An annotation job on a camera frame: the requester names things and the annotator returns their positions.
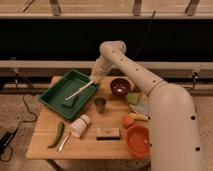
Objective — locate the dark red bowl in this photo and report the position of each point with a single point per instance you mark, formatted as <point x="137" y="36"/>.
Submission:
<point x="120" y="86"/>

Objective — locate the blue cloth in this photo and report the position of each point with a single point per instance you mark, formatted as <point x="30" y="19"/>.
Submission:
<point x="141" y="107"/>

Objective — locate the orange tomato toy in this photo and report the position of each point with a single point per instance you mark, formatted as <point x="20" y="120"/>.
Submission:
<point x="127" y="121"/>

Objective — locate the green plastic tray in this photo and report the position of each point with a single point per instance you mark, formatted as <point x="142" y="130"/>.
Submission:
<point x="67" y="85"/>

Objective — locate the small metal cup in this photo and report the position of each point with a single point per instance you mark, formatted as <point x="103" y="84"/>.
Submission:
<point x="100" y="104"/>

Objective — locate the orange plastic bowl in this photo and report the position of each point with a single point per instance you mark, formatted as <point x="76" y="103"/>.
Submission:
<point x="137" y="141"/>

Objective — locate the yellow banana toy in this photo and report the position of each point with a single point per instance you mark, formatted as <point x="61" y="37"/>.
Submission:
<point x="138" y="117"/>

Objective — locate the white plastic cup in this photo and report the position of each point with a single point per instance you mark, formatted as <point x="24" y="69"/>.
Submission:
<point x="80" y="125"/>

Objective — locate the wooden table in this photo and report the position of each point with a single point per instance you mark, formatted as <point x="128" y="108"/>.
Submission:
<point x="86" y="147"/>

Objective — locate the wooden block eraser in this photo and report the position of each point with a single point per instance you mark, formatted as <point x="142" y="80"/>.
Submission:
<point x="108" y="134"/>

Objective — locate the white handled brush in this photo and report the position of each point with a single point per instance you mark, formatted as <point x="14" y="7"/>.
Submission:
<point x="91" y="82"/>

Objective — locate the green chili pepper toy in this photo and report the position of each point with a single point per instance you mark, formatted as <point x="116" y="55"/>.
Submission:
<point x="58" y="136"/>

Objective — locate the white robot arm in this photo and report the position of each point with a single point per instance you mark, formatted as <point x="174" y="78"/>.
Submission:
<point x="173" y="130"/>

